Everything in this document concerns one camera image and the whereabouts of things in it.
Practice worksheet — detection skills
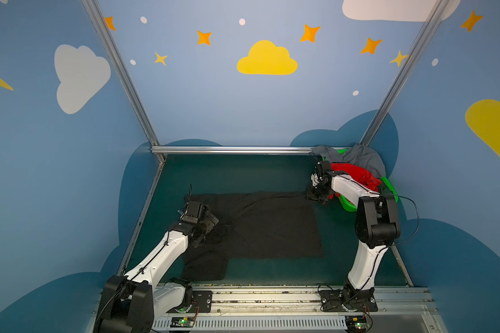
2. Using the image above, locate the red t shirt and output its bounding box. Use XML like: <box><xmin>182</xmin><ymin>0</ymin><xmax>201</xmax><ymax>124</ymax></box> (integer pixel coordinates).
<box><xmin>331</xmin><ymin>163</ymin><xmax>381</xmax><ymax>191</ymax></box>

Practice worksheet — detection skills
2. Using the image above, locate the black t shirt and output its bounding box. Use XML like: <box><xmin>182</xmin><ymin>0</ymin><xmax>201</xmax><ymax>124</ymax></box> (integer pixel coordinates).
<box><xmin>181</xmin><ymin>191</ymin><xmax>324</xmax><ymax>281</ymax></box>

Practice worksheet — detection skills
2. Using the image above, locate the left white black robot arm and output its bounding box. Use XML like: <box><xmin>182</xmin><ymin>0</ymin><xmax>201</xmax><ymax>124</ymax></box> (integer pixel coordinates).
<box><xmin>92</xmin><ymin>201</ymin><xmax>219</xmax><ymax>332</ymax></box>

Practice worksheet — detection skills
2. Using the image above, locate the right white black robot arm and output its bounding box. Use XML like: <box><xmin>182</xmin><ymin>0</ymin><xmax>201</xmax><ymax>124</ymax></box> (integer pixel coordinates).
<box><xmin>306</xmin><ymin>160</ymin><xmax>401</xmax><ymax>311</ymax></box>

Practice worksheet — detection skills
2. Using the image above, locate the green plastic basket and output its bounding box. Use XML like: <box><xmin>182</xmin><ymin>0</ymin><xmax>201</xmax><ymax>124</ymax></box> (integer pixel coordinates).
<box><xmin>321</xmin><ymin>149</ymin><xmax>399</xmax><ymax>212</ymax></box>

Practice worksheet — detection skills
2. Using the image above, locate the grey t shirt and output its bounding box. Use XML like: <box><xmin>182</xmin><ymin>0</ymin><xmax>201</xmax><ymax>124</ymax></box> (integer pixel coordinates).
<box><xmin>311</xmin><ymin>144</ymin><xmax>387</xmax><ymax>178</ymax></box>

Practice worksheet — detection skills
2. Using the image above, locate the left controller board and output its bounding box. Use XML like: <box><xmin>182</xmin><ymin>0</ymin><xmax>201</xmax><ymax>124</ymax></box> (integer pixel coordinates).
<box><xmin>170</xmin><ymin>317</ymin><xmax>195</xmax><ymax>329</ymax></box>

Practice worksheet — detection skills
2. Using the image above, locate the controller board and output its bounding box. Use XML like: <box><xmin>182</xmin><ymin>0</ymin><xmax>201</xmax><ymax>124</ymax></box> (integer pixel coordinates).
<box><xmin>170</xmin><ymin>317</ymin><xmax>195</xmax><ymax>329</ymax></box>
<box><xmin>345</xmin><ymin>316</ymin><xmax>371</xmax><ymax>333</ymax></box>

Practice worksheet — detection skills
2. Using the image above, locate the right controller board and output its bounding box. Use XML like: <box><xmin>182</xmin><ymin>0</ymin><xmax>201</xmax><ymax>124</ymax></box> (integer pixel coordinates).
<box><xmin>345</xmin><ymin>316</ymin><xmax>371</xmax><ymax>333</ymax></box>

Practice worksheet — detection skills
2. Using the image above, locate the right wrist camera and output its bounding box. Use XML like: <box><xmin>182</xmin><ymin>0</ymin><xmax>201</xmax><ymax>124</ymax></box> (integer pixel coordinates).
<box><xmin>311</xmin><ymin>173</ymin><xmax>322</xmax><ymax>188</ymax></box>

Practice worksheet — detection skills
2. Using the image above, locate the back aluminium frame rail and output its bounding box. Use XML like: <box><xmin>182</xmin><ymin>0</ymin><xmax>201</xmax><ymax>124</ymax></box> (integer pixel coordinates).
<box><xmin>151</xmin><ymin>146</ymin><xmax>312</xmax><ymax>155</ymax></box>

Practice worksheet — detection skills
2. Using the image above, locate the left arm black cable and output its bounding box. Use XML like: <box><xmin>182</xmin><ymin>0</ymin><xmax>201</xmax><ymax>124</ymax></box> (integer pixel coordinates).
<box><xmin>93</xmin><ymin>185</ymin><xmax>194</xmax><ymax>333</ymax></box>

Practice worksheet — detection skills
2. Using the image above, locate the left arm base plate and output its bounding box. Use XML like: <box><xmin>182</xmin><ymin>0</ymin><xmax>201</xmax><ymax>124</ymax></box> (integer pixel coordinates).
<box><xmin>168</xmin><ymin>290</ymin><xmax>213</xmax><ymax>314</ymax></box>

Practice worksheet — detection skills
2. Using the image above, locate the left side table rail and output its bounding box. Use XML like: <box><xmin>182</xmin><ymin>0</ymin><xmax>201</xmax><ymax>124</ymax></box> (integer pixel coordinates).
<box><xmin>117</xmin><ymin>156</ymin><xmax>165</xmax><ymax>276</ymax></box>

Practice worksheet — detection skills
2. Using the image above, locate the table rail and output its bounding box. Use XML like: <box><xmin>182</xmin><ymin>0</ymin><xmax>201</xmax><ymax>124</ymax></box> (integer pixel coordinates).
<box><xmin>391</xmin><ymin>246</ymin><xmax>415</xmax><ymax>287</ymax></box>
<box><xmin>117</xmin><ymin>156</ymin><xmax>165</xmax><ymax>276</ymax></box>

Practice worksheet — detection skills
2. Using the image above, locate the front aluminium rail bed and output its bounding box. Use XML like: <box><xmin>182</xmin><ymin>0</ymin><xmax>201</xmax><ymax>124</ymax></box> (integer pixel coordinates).
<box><xmin>154</xmin><ymin>284</ymin><xmax>447</xmax><ymax>332</ymax></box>

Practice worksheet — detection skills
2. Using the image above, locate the right side table rail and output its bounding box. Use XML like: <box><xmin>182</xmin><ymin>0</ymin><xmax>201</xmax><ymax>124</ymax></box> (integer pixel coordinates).
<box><xmin>391</xmin><ymin>246</ymin><xmax>415</xmax><ymax>287</ymax></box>

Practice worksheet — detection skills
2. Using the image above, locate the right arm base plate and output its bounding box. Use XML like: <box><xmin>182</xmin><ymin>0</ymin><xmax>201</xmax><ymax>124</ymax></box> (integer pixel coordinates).
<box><xmin>318</xmin><ymin>289</ymin><xmax>378</xmax><ymax>312</ymax></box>

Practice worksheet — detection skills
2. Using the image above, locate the right aluminium frame post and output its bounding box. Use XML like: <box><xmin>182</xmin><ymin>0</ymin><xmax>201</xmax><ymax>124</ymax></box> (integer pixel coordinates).
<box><xmin>359</xmin><ymin>0</ymin><xmax>451</xmax><ymax>146</ymax></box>

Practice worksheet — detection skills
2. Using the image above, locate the aluminium frame post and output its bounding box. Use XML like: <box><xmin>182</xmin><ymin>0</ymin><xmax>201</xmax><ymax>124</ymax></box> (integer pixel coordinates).
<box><xmin>359</xmin><ymin>0</ymin><xmax>451</xmax><ymax>146</ymax></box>
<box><xmin>81</xmin><ymin>0</ymin><xmax>159</xmax><ymax>146</ymax></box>

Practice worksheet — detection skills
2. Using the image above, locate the left aluminium frame post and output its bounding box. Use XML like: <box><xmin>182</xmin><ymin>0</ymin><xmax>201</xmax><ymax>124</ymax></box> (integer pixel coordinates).
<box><xmin>81</xmin><ymin>0</ymin><xmax>159</xmax><ymax>146</ymax></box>

